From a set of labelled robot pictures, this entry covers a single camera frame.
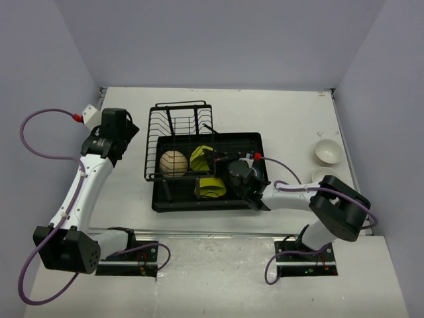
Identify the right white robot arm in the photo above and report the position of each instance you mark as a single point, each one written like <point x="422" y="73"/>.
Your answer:
<point x="342" y="213"/>

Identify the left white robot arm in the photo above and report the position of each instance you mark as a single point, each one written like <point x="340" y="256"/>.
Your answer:
<point x="64" y="244"/>

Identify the blue patterned bowl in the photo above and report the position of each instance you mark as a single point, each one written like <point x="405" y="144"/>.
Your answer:
<point x="258" y="173"/>

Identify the yellow green bowl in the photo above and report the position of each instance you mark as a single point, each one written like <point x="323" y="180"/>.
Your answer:
<point x="210" y="188"/>
<point x="198" y="162"/>

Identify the black drip tray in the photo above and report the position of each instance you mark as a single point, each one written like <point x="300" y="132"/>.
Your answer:
<point x="245" y="142"/>

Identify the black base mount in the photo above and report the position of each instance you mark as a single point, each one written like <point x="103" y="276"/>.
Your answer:
<point x="121" y="254"/>
<point x="293" y="265"/>

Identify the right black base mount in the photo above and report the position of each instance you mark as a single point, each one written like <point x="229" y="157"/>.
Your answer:
<point x="293" y="265"/>

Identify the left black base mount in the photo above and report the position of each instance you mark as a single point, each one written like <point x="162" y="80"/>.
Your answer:
<point x="121" y="254"/>

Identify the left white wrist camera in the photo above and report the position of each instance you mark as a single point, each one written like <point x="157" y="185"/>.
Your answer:
<point x="91" y="117"/>

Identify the black wire dish rack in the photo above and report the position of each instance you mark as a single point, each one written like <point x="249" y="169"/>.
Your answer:
<point x="180" y="126"/>

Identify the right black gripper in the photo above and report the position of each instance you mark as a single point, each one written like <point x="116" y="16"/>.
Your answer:
<point x="216" y="156"/>

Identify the wooden bowl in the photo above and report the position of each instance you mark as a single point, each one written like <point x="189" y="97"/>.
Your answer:
<point x="173" y="164"/>

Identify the metal rail strip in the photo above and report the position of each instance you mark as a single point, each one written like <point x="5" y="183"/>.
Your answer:
<point x="211" y="227"/>

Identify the beige white bowl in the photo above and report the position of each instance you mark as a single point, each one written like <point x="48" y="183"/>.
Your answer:
<point x="321" y="172"/>
<point x="329" y="151"/>

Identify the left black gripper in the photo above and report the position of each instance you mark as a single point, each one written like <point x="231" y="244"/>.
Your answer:
<point x="130" y="132"/>

